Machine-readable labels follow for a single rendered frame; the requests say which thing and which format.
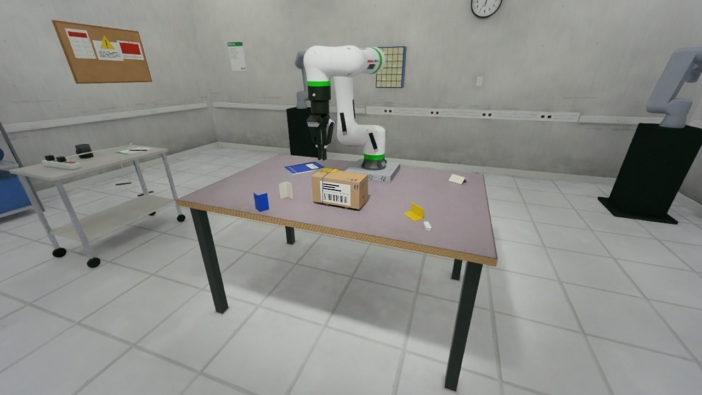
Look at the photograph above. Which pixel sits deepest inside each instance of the tan cardboard box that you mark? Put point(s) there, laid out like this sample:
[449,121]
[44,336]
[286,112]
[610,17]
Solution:
[347,189]

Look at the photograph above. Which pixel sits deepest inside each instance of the blue notebook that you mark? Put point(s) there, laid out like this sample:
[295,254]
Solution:
[303,168]

